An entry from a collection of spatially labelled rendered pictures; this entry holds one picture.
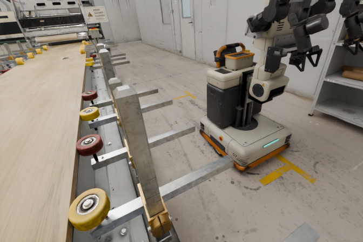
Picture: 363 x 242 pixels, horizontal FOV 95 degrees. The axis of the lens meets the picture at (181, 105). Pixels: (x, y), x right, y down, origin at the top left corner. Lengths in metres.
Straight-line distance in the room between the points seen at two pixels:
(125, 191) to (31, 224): 0.39
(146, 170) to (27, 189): 0.35
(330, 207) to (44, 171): 1.68
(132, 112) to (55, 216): 0.31
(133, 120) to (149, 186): 0.17
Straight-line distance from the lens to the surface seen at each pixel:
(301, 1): 1.00
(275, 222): 1.49
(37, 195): 0.58
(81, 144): 0.67
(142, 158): 0.34
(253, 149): 1.51
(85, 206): 0.48
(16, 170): 0.71
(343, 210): 1.75
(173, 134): 0.73
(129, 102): 0.28
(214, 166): 0.57
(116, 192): 0.85
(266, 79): 1.33
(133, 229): 0.74
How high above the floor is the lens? 1.26
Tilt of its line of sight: 28 degrees down
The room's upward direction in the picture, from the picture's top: 5 degrees counter-clockwise
